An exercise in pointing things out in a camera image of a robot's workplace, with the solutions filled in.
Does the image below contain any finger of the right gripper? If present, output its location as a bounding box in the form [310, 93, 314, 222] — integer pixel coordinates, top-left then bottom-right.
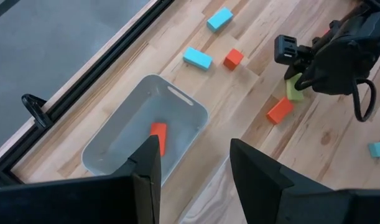
[284, 60, 306, 81]
[294, 73, 315, 91]

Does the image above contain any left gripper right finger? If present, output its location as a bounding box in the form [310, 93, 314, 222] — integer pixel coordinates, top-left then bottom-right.
[229, 139, 380, 224]

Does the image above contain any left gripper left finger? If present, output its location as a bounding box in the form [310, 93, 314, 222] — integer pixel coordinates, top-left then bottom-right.
[0, 136, 162, 224]

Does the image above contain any green rectangular block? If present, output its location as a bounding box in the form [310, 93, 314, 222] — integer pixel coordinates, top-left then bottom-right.
[285, 73, 305, 102]

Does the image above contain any red rectangular block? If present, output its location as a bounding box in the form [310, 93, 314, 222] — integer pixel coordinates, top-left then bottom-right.
[266, 96, 295, 125]
[149, 122, 168, 157]

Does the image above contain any teal rectangular block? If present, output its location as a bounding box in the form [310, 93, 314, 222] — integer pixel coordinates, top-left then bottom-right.
[182, 46, 214, 72]
[368, 141, 380, 159]
[206, 6, 234, 33]

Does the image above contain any black table clamp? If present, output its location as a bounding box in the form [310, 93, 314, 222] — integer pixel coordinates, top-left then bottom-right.
[21, 93, 53, 130]

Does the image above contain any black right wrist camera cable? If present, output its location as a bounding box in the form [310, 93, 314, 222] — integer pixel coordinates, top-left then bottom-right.
[352, 77, 378, 123]

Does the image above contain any black aluminium table frame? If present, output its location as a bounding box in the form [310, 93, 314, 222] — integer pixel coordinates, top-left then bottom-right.
[0, 0, 175, 190]

